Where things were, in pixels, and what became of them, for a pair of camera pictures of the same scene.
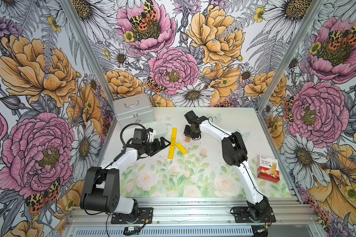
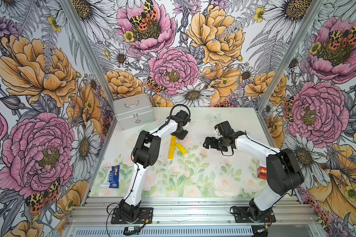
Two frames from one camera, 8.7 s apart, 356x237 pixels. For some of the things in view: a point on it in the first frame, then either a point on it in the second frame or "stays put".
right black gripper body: [189, 131] → [222, 145]
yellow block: [171, 151] stays put
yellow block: [181, 148] stays put
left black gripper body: [151, 147] → [180, 133]
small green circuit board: [132, 228] stays put
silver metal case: [137, 109] stays put
